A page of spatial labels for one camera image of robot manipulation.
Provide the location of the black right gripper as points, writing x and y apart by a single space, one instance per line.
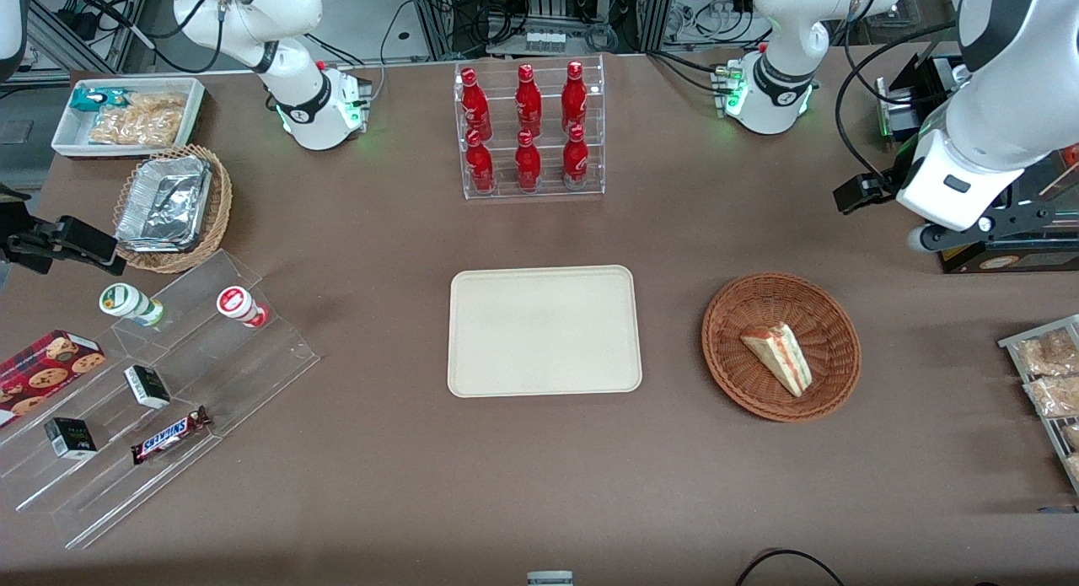
25 242

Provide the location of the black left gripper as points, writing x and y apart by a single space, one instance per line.
861 192

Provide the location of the triangular sandwich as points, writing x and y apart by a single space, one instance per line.
780 354

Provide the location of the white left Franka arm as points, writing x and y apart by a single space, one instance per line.
1003 105

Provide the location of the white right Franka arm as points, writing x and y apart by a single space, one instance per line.
253 29

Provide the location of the tray of packaged snacks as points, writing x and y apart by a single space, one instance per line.
1011 343

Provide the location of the aluminium foil tray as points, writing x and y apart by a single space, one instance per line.
164 202

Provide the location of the light wicker basket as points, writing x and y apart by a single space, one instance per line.
221 198

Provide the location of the brown round wicker basket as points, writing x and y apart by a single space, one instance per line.
759 308

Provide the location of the beige plastic tray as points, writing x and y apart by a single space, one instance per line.
544 333

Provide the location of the black box on right wrist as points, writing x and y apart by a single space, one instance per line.
87 239

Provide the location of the black box on wrist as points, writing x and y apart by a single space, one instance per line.
864 193
87 239

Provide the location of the white rectangular snack bin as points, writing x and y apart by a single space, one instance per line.
72 139

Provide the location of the green label yogurt bottle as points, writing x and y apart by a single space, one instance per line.
126 302

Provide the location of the black box on left wrist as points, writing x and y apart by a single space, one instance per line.
864 193

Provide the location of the red cookie box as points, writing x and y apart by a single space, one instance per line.
46 371

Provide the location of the clear bag of pastry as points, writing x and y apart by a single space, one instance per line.
1049 352
1074 468
1054 396
1072 436

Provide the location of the clear bag of crackers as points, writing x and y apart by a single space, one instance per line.
135 129
160 103

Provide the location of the black food warmer appliance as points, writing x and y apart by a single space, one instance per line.
927 88

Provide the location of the green snack packet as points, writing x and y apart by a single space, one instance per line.
93 99

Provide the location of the small black carton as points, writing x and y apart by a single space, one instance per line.
147 386
70 438

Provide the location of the red label yogurt bottle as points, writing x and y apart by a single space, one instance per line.
238 304

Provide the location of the clear acrylic stepped stand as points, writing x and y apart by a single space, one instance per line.
211 375

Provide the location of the Snickers chocolate bar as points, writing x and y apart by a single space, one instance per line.
169 434

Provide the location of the red cola bottle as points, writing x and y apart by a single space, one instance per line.
528 163
574 95
576 159
480 164
475 101
528 97

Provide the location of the clear acrylic bottle rack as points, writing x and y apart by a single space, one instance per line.
548 122

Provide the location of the white power strip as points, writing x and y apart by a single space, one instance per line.
544 40

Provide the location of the grey device at table edge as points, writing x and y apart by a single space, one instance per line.
550 578

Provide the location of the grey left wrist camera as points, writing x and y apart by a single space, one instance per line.
920 238

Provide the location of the aluminium frame rack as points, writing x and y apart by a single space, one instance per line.
548 0

